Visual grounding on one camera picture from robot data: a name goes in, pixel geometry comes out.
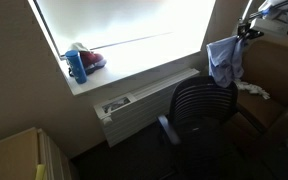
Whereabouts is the tan wooden dresser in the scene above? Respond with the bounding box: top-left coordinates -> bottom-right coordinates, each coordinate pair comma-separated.
0,128 -> 79,180

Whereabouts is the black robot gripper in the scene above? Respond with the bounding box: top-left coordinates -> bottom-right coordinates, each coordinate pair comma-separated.
237,19 -> 264,40

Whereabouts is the blue sweater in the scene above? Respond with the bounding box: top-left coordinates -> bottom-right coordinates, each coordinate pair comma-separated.
206,36 -> 245,88

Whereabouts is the black mesh office chair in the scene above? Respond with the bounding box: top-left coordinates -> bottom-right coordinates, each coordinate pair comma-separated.
156,75 -> 268,180

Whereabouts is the white wall heater unit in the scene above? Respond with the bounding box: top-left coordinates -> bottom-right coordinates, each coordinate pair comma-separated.
94,68 -> 200,147

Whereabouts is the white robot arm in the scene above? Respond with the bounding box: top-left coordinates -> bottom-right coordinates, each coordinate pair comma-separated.
236,0 -> 288,40

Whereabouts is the brown leather armchair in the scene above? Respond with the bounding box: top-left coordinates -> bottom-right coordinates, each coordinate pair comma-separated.
225,41 -> 288,180

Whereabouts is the blue water bottle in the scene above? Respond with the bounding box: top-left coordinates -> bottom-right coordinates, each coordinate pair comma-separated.
65,50 -> 87,84

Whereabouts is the white crumpled cloth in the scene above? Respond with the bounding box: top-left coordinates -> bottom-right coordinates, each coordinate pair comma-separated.
234,79 -> 270,100

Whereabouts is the yellow sticky note pad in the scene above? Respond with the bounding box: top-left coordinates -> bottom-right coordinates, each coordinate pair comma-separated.
35,164 -> 46,180

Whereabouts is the red shoe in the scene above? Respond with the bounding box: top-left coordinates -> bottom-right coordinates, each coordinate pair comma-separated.
78,51 -> 107,75

